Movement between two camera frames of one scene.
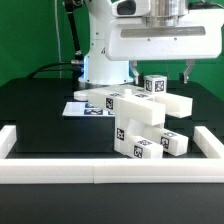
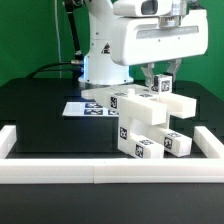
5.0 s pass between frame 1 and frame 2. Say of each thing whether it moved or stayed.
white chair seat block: moved
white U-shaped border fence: stayed
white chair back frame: stayed
